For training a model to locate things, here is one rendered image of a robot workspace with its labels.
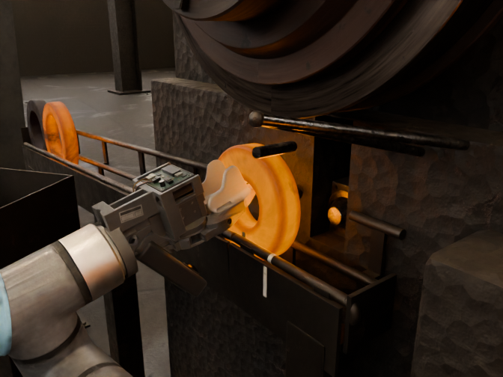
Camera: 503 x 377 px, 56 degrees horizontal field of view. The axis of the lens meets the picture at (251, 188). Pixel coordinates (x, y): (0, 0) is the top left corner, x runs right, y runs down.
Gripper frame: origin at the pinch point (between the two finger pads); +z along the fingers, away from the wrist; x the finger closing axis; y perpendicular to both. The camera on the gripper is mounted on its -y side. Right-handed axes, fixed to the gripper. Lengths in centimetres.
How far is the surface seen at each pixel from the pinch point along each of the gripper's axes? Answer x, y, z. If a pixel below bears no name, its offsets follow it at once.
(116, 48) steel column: 637, -71, 239
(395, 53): -24.0, 18.9, 0.4
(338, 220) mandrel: -9.8, -4.6, 5.5
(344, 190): -8.7, -2.0, 8.4
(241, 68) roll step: -6.4, 17.4, -1.9
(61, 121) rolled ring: 73, -1, -3
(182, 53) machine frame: 35.2, 12.5, 14.5
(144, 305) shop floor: 95, -79, 4
